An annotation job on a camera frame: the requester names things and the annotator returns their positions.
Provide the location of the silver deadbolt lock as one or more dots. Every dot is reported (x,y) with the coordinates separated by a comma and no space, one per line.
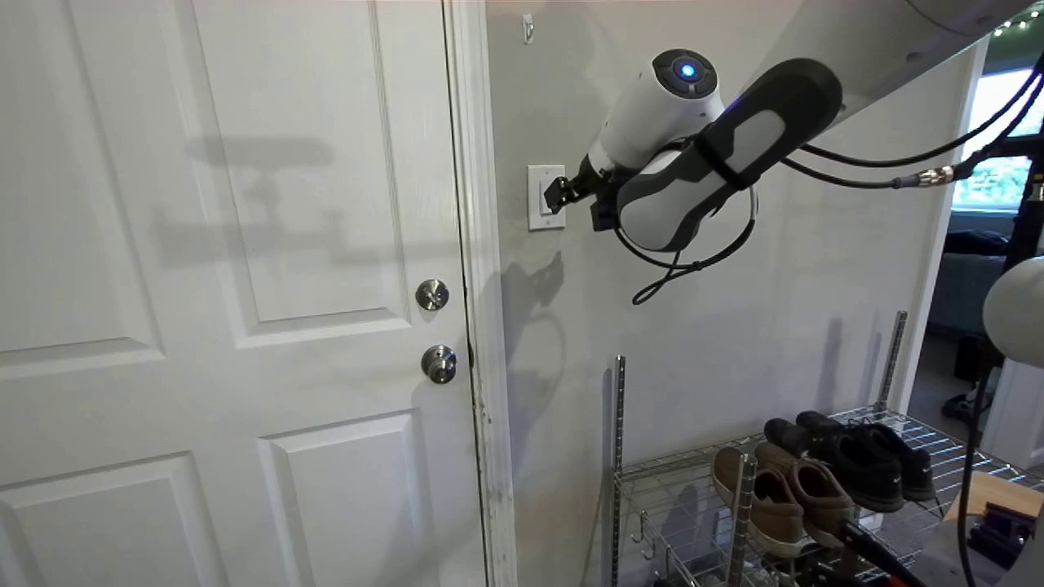
(431,295)

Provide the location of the white wall light switch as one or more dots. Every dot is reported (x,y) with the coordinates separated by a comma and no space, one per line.
(539,179)

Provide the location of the metal wire shoe rack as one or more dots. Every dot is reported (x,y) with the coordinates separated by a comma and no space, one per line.
(859,543)

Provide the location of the silver door knob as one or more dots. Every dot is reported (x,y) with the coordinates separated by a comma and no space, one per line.
(439,364)

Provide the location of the black shoe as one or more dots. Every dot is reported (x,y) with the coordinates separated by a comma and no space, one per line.
(866,471)
(915,463)

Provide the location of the white front door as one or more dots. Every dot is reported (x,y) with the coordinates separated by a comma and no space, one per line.
(215,219)

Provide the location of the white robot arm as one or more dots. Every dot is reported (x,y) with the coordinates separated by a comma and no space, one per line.
(671,150)

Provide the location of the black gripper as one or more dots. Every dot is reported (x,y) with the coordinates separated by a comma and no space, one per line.
(589,183)

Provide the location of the tan shoe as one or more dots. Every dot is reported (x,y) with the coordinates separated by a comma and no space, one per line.
(775,516)
(816,491)

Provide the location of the wooden board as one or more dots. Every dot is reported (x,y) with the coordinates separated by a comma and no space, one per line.
(989,491)

